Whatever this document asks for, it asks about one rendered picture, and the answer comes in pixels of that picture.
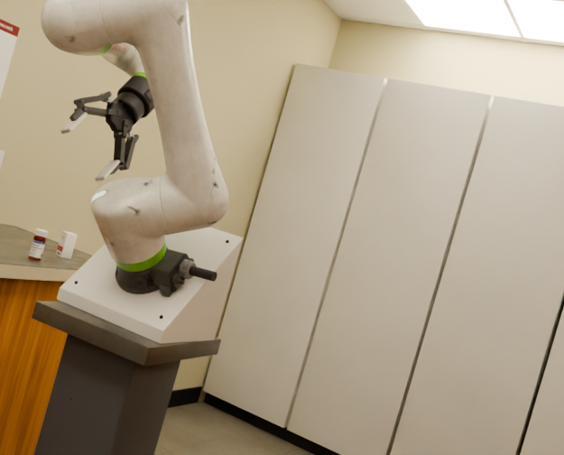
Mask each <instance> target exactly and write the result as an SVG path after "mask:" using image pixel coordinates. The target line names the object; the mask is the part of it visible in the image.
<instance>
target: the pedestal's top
mask: <svg viewBox="0 0 564 455"><path fill-rule="evenodd" d="M32 318H33V319H35V320H38V321H40V322H42V323H45V324H47V325H49V326H52V327H53V328H55V329H58V330H61V331H64V332H66V333H68V334H70V335H72V336H74V337H77V338H79V339H83V340H85V341H87V342H89V343H91V344H94V345H96V346H98V347H101V348H103V349H106V350H108V351H110V352H113V353H115V354H117V355H119V356H121V357H123V358H127V359H129V360H132V361H133V362H135V363H138V364H140V365H143V366H149V365H154V364H161V363H166V362H172V361H177V360H183V359H189V358H199V357H205V356H211V355H216V354H217V353H218V349H219V346H220V342H221V339H219V338H216V337H215V339H214V340H203V341H190V342H176V343H162V344H160V343H157V342H155V341H153V340H150V339H148V338H145V337H143V336H141V335H138V334H136V333H134V332H132V331H130V330H126V329H124V328H122V327H119V326H117V325H115V324H113V323H111V322H109V321H106V320H103V319H100V318H99V317H97V316H95V315H92V314H90V313H88V312H85V311H83V310H80V309H78V308H76V307H73V306H71V305H69V304H67V303H65V302H36V303H35V306H34V310H33V313H32Z"/></svg>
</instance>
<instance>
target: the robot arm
mask: <svg viewBox="0 0 564 455"><path fill-rule="evenodd" d="M41 24H42V30H43V32H44V34H45V36H46V37H47V39H48V40H49V41H50V43H51V44H53V45H54V46H55V47H56V48H58V49H60V50H61V51H65V52H68V53H72V54H77V55H84V56H97V55H101V56H102V57H103V58H104V59H105V60H107V61H108V62H110V63H112V64H113V65H115V66H117V67H118V68H119V69H120V70H123V71H124V72H126V73H127V74H128V75H130V76H131V78H130V79H129V80H128V81H127V82H126V83H125V84H124V85H123V86H122V87H121V88H120V89H119V90H118V92H117V97H116V98H115V99H114V100H112V98H111V96H112V93H111V92H110V91H107V92H105V93H102V94H100V95H99V96H94V97H83V98H79V99H75V100H74V104H75V105H76V106H77V108H75V109H74V113H73V114H72V115H71V116H70V117H69V119H70V120H71V121H70V122H69V123H68V124H67V125H66V126H65V127H64V128H63V129H62V130H61V133H62V134H65V133H68V132H71V131H72V130H73V129H74V128H75V127H76V126H77V125H78V124H79V123H80V122H81V121H82V120H83V119H84V118H85V117H86V116H87V115H93V116H102V117H105V118H106V122H107V124H108V125H109V126H110V128H111V130H112V131H114V138H115V150H114V160H113V161H110V163H109V164H108V165H107V166H106V167H105V168H104V169H103V170H102V172H101V173H100V174H99V175H98V176H97V177H96V178H95V180H96V181H102V180H105V179H106V177H107V176H108V175H109V174H114V173H116V171H117V170H118V169H119V170H120V171H123V170H128V169H129V168H130V164H131V161H132V157H133V153H134V147H135V143H136V142H137V140H138V139H139V135H135V134H134V132H133V131H132V128H133V125H134V124H135V123H136V122H137V121H138V120H139V119H140V118H144V117H147V116H148V115H149V114H150V113H151V112H152V111H153V109H154V108H155V113H156V116H157V120H158V125H159V129H160V134H161V139H162V148H163V153H164V159H165V165H166V173H165V174H163V175H162V176H156V177H133V178H122V179H117V180H113V181H110V182H108V183H106V184H105V185H103V186H102V187H100V188H99V189H98V190H97V191H96V193H95V194H94V196H93V198H92V201H91V208H92V211H93V214H94V217H95V219H96V222H97V225H98V227H99V230H100V232H101V234H102V237H103V238H104V241H105V243H106V247H107V249H108V251H109V254H110V255H111V257H112V258H113V259H114V260H115V262H116V281H117V283H118V285H119V286H120V288H121V289H123V290H124V291H126V292H128V293H133V294H146V293H152V292H155V291H158V290H160V291H161V294H162V295H163V296H167V297H170V296H171V295H172V293H175V292H176V291H177V289H178V288H179V287H180V285H181V284H184V283H185V281H184V280H185V278H187V279H190V278H192V277H193V276H196V277H199V278H203V279H206V280H210V281H213V282H214V281H216V279H217V272H213V271H210V270H207V269H203V268H199V267H196V264H195V263H194V259H193V258H189V257H188V255H187V254H184V253H182V252H178V251H174V250H170V249H169V248H168V247H167V246H166V244H165V236H166V235H170V234H176V233H180V232H186V231H191V230H197V229H202V228H209V227H212V226H214V225H216V224H217V223H218V222H219V221H220V220H221V219H222V218H223V217H224V216H225V214H226V213H227V209H228V205H229V194H228V190H227V186H226V184H225V181H224V178H223V175H222V173H221V171H220V168H219V165H218V162H217V157H216V155H215V152H214V149H213V145H212V143H211V140H210V136H209V132H208V127H207V123H206V119H205V116H204V111H203V107H202V103H201V99H200V94H199V86H198V81H197V75H196V70H195V64H194V58H193V51H192V44H191V33H190V14H189V5H188V0H47V1H46V2H45V4H44V6H43V8H42V13H41ZM98 101H102V102H107V106H106V109H103V108H97V107H85V104H87V103H93V102H98ZM119 133H122V134H119ZM125 139H127V140H126V141H125Z"/></svg>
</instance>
